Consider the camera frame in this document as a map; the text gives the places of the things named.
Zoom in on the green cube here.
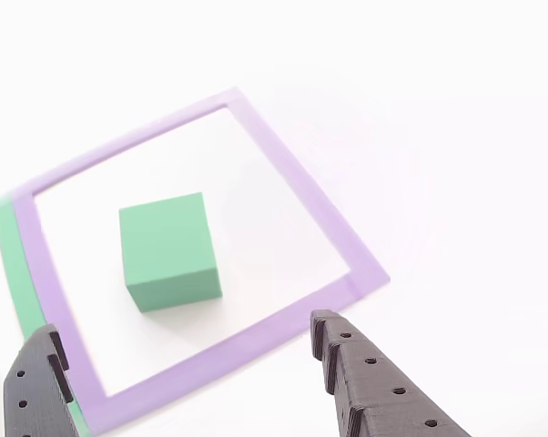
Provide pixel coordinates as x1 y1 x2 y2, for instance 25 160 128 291
117 191 224 314

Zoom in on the green tape square frame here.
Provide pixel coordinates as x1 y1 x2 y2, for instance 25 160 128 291
0 193 93 437

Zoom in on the purple tape square frame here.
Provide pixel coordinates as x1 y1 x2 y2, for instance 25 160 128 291
12 86 391 436

